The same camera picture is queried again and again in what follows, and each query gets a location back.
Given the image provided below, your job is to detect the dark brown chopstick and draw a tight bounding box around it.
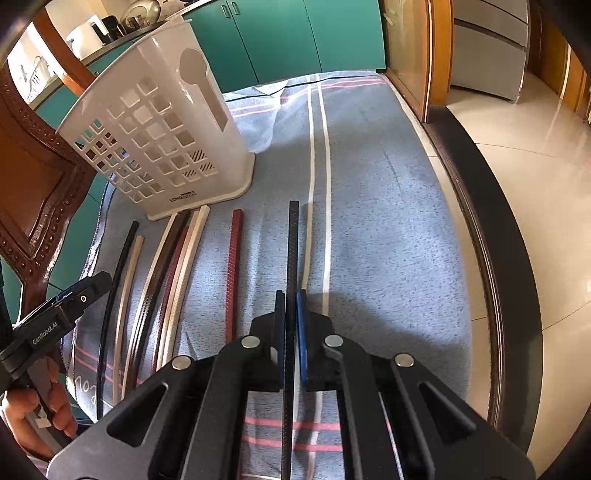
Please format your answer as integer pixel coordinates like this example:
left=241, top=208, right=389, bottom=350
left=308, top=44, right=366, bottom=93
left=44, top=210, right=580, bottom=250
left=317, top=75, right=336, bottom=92
left=126, top=209, right=191, bottom=398

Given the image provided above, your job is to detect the cream chopstick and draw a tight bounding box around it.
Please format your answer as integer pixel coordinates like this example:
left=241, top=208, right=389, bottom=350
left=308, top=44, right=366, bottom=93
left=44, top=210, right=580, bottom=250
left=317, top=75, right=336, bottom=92
left=158, top=205, right=211, bottom=370

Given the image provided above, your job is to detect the white plastic utensil basket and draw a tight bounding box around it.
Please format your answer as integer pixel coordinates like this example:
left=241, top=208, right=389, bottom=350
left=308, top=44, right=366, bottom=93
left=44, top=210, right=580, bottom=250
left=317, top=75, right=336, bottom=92
left=56, top=18, right=254, bottom=221

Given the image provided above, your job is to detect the person's left hand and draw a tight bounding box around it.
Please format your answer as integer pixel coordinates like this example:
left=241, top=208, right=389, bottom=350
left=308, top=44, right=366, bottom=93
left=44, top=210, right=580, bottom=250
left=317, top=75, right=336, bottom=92
left=0, top=357, right=79, bottom=460

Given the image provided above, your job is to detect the dark red chopstick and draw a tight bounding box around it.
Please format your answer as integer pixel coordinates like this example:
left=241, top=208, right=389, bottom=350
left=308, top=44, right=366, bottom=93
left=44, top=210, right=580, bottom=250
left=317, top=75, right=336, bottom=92
left=151, top=226, right=188, bottom=373

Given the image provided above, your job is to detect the silver refrigerator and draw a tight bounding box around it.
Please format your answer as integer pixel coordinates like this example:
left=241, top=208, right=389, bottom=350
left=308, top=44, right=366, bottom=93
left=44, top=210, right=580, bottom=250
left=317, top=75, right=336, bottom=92
left=451, top=0, right=530, bottom=102

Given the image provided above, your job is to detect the carved wooden chair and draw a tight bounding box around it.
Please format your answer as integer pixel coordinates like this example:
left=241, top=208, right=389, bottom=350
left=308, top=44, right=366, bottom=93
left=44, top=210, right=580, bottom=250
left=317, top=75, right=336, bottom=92
left=1, top=1, right=95, bottom=319

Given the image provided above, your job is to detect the blue plaid cloth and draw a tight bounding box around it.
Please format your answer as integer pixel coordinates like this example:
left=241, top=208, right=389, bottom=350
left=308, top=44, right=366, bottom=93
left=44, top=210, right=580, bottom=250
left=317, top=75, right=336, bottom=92
left=62, top=69, right=475, bottom=480

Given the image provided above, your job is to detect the beige chopstick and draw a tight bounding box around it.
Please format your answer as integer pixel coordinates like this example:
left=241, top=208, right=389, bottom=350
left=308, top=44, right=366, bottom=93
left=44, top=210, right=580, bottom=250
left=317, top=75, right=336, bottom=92
left=111, top=235, right=144, bottom=405

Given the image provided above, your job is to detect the thin black chopstick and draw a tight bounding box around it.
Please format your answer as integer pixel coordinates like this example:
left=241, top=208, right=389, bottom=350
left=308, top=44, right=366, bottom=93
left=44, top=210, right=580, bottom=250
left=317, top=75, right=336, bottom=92
left=95, top=220, right=140, bottom=421

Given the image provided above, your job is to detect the glass sliding door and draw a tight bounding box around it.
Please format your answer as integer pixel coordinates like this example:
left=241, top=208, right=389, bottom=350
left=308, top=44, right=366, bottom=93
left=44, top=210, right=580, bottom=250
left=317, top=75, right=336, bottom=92
left=380, top=0, right=454, bottom=122

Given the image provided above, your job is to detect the white chopstick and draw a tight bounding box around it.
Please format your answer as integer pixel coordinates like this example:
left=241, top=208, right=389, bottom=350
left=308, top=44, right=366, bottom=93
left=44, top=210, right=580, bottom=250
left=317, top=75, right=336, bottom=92
left=121, top=213, right=184, bottom=399

